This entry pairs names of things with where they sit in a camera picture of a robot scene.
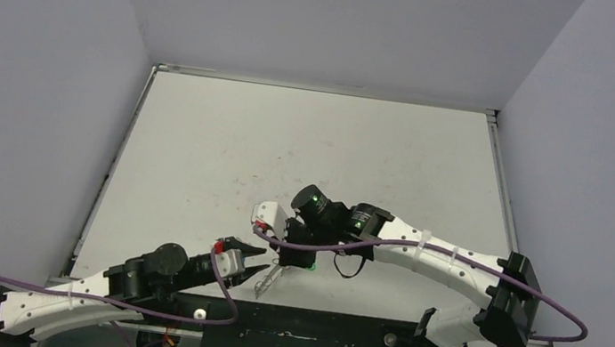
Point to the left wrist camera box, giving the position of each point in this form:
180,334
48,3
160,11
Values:
230,262

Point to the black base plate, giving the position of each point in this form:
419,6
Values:
263,325

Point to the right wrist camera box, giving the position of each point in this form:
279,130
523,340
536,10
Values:
270,218

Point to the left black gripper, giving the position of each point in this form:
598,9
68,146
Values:
247,250

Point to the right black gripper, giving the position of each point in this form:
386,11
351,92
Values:
295,257

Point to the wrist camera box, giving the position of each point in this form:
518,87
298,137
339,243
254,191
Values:
270,218
230,262

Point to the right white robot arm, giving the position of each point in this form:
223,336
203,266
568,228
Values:
501,302

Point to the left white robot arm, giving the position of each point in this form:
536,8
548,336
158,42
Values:
32,313

